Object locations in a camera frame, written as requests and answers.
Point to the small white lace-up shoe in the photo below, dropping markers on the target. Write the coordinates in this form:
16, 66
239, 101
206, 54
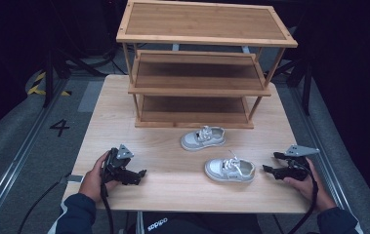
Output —
202, 138
225, 169

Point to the person's dark clothed torso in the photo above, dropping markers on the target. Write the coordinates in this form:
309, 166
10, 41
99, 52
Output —
202, 224

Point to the person's right hand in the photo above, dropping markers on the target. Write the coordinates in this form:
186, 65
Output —
312, 190

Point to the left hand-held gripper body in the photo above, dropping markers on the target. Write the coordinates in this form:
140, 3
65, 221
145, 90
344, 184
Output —
115, 164

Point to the white table leg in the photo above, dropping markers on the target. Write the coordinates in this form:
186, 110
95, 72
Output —
139, 222

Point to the three-tier wooden shoe rack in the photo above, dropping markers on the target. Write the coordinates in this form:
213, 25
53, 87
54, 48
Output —
205, 22

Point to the metal floor rail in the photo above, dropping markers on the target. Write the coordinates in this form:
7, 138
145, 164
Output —
20, 156
322, 152

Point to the person's left hand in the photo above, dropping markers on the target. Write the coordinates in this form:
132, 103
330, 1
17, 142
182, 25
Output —
93, 182

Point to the grey tape piece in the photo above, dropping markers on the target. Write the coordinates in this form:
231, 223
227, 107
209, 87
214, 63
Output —
75, 178

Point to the yellow black hazard tape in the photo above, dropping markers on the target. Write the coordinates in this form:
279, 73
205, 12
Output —
39, 87

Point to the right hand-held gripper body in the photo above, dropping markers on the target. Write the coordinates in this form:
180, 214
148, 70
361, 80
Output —
298, 162

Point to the black metal stand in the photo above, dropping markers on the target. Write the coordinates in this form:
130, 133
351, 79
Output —
306, 84
52, 74

